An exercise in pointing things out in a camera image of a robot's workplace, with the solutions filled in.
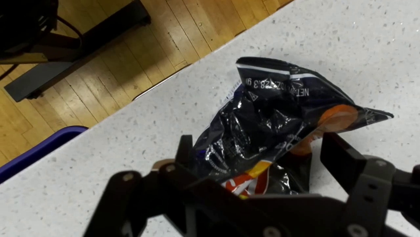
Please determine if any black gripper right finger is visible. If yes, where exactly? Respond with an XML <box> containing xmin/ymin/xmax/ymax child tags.
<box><xmin>320</xmin><ymin>133</ymin><xmax>420</xmax><ymax>229</ymax></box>

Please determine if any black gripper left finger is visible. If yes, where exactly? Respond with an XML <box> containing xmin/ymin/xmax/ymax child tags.
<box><xmin>82</xmin><ymin>136</ymin><xmax>199</xmax><ymax>237</ymax></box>

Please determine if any black chip packet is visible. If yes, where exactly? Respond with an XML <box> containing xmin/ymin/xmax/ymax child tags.
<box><xmin>190</xmin><ymin>57</ymin><xmax>392</xmax><ymax>198</ymax></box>

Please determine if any dark robot base stand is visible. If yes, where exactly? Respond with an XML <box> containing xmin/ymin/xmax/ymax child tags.
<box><xmin>0</xmin><ymin>0</ymin><xmax>150</xmax><ymax>102</ymax></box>

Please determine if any blue bin edge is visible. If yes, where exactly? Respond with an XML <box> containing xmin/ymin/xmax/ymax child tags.
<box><xmin>0</xmin><ymin>125</ymin><xmax>86</xmax><ymax>183</ymax></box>

